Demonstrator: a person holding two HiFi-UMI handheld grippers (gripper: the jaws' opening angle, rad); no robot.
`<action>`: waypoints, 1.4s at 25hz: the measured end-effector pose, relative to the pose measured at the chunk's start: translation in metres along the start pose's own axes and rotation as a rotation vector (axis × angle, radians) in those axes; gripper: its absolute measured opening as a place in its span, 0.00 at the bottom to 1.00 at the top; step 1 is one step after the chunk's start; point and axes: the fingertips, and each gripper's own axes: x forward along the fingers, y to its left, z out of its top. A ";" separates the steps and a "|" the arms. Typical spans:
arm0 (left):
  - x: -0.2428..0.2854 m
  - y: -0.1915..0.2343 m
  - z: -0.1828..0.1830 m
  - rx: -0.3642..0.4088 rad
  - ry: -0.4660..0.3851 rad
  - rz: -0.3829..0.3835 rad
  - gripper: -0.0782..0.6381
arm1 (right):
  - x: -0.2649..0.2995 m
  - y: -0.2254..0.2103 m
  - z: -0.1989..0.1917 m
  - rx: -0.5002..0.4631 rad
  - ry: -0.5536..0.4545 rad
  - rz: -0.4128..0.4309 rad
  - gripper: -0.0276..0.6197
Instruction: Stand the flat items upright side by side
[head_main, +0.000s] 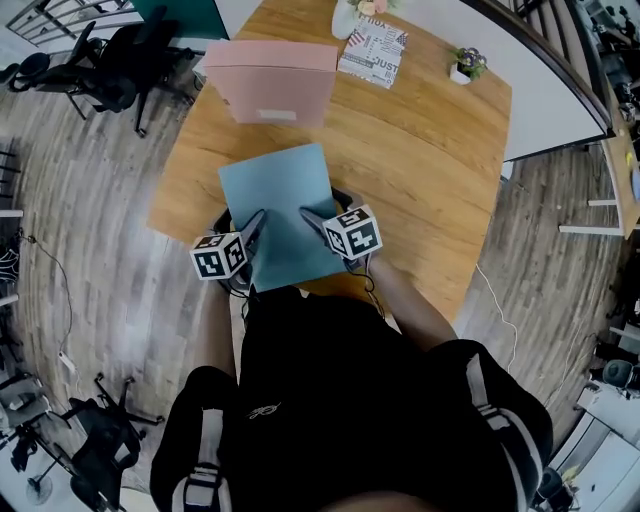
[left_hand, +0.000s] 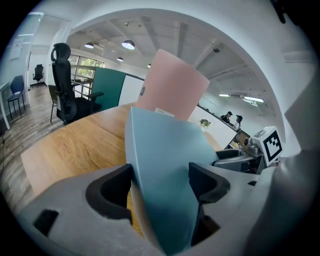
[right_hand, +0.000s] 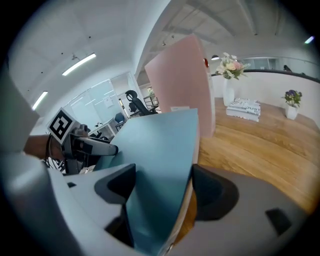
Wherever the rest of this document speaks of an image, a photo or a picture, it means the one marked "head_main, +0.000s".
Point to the blue plate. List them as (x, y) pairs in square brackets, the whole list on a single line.
[(636, 185)]

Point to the wooden table with white legs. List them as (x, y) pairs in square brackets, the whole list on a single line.
[(622, 175)]

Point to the white vase with pink flowers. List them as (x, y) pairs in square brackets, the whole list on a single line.
[(345, 20)]

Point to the person's right forearm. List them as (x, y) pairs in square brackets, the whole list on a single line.
[(410, 305)]

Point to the small potted purple flower plant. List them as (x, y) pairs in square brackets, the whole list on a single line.
[(467, 62)]

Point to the black office chair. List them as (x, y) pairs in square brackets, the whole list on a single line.
[(130, 75), (35, 70)]

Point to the metal balcony railing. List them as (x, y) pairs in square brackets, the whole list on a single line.
[(60, 20)]

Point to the person's black clothing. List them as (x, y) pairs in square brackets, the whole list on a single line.
[(350, 400)]

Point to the person's left forearm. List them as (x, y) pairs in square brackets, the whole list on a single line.
[(222, 330)]

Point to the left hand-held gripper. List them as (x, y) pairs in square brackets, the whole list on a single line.
[(217, 257)]

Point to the green partition panel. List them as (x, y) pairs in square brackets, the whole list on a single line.
[(185, 15)]

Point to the blue file box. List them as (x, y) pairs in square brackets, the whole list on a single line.
[(285, 200)]

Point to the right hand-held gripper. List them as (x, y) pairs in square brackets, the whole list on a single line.
[(355, 232)]

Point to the pink file box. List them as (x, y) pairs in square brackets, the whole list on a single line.
[(275, 85)]

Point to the black and white printed book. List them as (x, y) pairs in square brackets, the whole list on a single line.
[(372, 55)]

